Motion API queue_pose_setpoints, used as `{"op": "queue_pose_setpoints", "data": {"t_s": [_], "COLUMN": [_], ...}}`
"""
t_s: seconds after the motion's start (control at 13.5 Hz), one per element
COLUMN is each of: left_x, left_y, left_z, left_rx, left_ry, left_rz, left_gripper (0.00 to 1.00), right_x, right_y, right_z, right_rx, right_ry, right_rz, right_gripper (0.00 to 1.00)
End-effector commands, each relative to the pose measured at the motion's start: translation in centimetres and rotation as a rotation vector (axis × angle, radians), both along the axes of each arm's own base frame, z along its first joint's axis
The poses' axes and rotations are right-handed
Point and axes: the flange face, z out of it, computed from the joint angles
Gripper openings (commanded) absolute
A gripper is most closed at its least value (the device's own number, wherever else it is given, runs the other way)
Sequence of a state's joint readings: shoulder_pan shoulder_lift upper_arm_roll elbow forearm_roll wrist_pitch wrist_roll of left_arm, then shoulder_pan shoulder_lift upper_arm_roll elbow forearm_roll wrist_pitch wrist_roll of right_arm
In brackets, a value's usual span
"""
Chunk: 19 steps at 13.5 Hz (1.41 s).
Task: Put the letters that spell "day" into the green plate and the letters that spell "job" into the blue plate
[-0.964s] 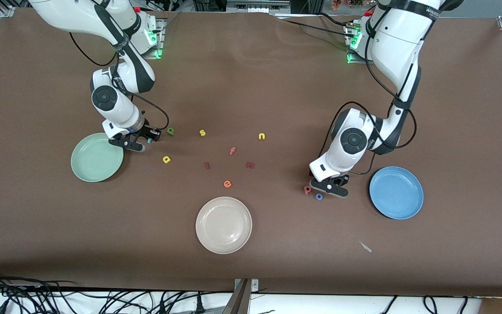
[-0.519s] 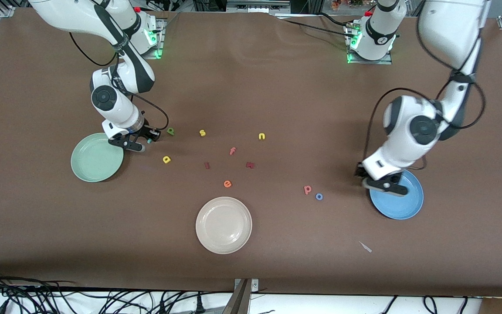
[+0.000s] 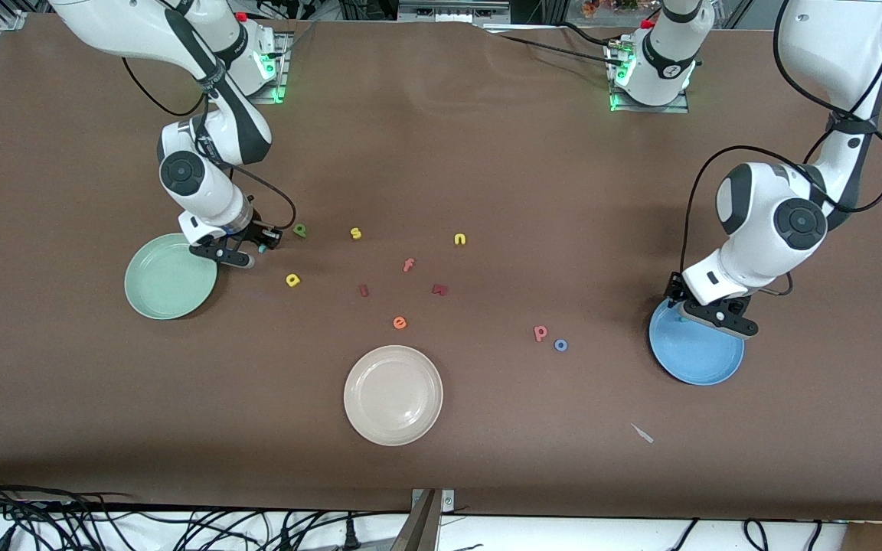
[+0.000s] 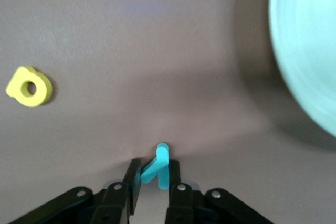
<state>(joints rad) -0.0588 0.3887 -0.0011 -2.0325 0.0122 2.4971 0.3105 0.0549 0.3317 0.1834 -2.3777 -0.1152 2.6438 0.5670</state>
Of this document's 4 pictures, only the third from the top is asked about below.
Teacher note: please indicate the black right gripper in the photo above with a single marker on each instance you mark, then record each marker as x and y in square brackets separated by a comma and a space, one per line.
[256, 232]

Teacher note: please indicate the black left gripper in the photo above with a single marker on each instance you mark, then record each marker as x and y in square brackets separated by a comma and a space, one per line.
[674, 288]

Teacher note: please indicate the yellow foam letter a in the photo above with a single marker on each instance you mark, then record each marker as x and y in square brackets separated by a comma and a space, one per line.
[288, 280]

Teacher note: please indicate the pink foam letter p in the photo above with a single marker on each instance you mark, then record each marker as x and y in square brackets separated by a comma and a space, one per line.
[536, 334]

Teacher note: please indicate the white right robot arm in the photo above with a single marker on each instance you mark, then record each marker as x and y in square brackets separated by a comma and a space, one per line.
[204, 191]

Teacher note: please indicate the green letter q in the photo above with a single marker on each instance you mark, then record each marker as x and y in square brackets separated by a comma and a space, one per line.
[300, 230]

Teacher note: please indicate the blue plate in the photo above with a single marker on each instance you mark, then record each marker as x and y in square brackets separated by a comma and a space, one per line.
[697, 360]

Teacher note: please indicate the green plate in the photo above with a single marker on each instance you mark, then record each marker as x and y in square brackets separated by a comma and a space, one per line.
[165, 279]

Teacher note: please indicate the small grey scrap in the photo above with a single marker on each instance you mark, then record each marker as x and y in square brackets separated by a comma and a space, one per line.
[642, 434]

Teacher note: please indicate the dark red foam letter w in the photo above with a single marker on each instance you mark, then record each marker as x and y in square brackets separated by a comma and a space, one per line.
[440, 289]

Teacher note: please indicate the beige plate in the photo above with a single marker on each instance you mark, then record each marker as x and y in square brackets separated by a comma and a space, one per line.
[393, 396]

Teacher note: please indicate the orange decorative objects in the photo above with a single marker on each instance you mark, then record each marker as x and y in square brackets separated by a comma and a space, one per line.
[609, 6]

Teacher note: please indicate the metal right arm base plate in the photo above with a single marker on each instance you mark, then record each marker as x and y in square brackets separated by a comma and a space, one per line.
[283, 69]

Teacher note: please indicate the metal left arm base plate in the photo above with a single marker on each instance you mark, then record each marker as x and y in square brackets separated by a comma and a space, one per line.
[678, 109]

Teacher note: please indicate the silver aluminium frame beam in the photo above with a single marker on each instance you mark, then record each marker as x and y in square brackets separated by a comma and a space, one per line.
[452, 11]

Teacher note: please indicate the metal table edge bracket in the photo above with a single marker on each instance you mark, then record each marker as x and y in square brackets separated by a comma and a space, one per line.
[426, 528]

